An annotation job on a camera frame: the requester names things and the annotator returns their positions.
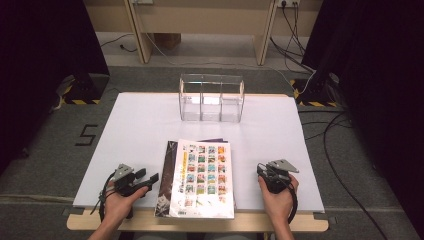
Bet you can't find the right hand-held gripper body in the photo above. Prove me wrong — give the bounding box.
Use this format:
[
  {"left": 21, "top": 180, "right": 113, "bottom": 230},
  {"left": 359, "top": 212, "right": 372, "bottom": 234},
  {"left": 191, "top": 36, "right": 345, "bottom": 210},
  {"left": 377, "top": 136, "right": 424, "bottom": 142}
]
[{"left": 263, "top": 159, "right": 300, "bottom": 195}]

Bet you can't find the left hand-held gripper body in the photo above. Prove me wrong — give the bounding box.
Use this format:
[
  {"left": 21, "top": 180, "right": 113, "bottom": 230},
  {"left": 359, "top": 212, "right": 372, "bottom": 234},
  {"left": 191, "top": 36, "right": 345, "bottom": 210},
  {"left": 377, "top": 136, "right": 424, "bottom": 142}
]
[{"left": 112, "top": 163, "right": 149, "bottom": 220}]

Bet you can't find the white picture-grid magazine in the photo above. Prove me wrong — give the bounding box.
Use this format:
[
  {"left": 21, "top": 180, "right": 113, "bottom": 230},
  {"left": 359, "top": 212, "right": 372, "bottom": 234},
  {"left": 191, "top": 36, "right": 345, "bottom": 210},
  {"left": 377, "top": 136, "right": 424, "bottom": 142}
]
[{"left": 169, "top": 139, "right": 235, "bottom": 220}]

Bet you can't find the clear acrylic file holder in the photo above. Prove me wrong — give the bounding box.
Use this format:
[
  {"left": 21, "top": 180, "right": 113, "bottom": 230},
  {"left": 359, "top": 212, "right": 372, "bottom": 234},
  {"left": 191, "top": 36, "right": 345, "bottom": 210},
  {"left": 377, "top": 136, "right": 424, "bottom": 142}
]
[{"left": 178, "top": 73, "right": 245, "bottom": 123}]

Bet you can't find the person's right hand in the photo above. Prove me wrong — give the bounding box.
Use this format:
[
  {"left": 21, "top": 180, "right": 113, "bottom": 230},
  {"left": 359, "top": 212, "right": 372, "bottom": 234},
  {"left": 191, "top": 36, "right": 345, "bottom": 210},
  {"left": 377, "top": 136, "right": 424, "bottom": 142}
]
[{"left": 258, "top": 174, "right": 299, "bottom": 219}]

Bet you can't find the person's left hand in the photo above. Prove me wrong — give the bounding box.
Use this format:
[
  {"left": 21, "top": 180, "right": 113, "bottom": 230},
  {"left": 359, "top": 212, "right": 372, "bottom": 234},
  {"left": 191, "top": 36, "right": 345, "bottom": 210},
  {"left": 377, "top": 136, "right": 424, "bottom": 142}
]
[{"left": 104, "top": 186, "right": 149, "bottom": 224}]

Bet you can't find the white table board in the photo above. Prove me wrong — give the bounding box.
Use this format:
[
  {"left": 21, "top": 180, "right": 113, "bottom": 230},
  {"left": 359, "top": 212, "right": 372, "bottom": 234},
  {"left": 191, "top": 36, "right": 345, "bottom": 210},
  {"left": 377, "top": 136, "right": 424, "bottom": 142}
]
[{"left": 72, "top": 92, "right": 326, "bottom": 214}]

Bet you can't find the light wooden table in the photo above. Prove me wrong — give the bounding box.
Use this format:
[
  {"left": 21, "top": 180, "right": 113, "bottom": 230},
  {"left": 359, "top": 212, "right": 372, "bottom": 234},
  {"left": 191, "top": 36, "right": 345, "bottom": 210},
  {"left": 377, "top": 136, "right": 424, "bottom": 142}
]
[{"left": 66, "top": 92, "right": 330, "bottom": 233}]

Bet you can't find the grey tape patch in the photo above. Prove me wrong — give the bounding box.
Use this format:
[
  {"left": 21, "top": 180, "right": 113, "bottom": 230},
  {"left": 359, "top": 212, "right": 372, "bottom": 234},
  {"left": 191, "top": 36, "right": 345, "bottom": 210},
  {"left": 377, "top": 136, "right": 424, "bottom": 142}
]
[
  {"left": 313, "top": 213, "right": 338, "bottom": 225},
  {"left": 61, "top": 206, "right": 85, "bottom": 217}
]

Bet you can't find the black hazard-striped stand base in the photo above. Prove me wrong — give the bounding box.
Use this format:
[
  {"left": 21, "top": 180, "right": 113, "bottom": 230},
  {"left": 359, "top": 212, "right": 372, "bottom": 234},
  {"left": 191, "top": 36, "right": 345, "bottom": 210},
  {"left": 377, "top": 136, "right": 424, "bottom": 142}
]
[
  {"left": 289, "top": 73, "right": 339, "bottom": 108},
  {"left": 63, "top": 72, "right": 111, "bottom": 105}
]

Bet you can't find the brown cardboard box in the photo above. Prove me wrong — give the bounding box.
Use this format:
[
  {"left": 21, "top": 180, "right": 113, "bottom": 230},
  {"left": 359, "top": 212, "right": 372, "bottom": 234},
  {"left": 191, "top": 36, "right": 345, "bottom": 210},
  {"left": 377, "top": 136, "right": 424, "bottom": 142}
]
[{"left": 153, "top": 33, "right": 183, "bottom": 50}]

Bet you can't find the black curtain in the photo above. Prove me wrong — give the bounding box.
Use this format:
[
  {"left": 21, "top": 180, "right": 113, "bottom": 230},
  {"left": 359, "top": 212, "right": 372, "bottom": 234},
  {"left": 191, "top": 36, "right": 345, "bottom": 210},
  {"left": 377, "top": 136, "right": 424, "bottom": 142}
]
[
  {"left": 0, "top": 0, "right": 111, "bottom": 174},
  {"left": 301, "top": 0, "right": 424, "bottom": 231}
]

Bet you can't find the beige wooden desk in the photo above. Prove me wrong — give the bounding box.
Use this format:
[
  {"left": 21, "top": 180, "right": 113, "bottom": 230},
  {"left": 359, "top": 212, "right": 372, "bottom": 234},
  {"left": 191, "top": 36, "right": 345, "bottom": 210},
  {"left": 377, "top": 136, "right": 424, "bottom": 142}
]
[{"left": 83, "top": 0, "right": 324, "bottom": 66}]

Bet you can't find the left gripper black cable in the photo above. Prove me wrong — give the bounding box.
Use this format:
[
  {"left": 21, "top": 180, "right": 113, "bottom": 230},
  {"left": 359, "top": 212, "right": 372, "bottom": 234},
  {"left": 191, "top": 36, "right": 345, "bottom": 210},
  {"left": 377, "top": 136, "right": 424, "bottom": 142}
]
[{"left": 89, "top": 172, "right": 117, "bottom": 223}]

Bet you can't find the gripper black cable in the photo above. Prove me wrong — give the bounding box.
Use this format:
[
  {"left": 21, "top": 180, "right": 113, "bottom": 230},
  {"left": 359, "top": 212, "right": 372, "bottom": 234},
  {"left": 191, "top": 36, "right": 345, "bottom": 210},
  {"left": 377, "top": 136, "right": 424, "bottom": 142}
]
[
  {"left": 286, "top": 181, "right": 299, "bottom": 224},
  {"left": 89, "top": 172, "right": 117, "bottom": 223}
]

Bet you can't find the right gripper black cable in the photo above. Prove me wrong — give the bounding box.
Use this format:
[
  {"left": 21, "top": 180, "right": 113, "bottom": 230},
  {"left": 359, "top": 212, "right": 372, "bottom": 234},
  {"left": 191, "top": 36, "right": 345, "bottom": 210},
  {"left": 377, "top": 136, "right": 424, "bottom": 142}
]
[{"left": 286, "top": 181, "right": 299, "bottom": 224}]

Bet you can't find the long black floor cable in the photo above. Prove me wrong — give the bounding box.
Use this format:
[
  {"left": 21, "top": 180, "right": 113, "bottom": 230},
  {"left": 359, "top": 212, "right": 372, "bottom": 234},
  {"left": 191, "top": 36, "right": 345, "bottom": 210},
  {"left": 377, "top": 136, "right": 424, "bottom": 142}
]
[{"left": 322, "top": 111, "right": 389, "bottom": 240}]

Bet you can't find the black power cable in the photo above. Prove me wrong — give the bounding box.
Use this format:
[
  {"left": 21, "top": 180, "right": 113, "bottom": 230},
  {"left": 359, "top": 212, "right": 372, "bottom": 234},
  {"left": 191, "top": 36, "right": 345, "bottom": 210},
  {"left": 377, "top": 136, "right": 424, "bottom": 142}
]
[
  {"left": 269, "top": 36, "right": 315, "bottom": 74},
  {"left": 281, "top": 2, "right": 307, "bottom": 57}
]

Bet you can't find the black floor cable with plug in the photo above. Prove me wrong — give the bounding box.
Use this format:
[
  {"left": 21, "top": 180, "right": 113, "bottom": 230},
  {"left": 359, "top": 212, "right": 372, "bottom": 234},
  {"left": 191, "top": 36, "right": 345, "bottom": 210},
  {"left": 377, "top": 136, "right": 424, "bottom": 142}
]
[{"left": 99, "top": 32, "right": 138, "bottom": 54}]

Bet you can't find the long white floor cable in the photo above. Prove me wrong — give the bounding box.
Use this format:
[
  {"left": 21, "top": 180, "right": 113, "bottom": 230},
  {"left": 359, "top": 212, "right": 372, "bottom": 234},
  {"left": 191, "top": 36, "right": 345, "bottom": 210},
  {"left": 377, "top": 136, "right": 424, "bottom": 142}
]
[{"left": 144, "top": 33, "right": 316, "bottom": 98}]

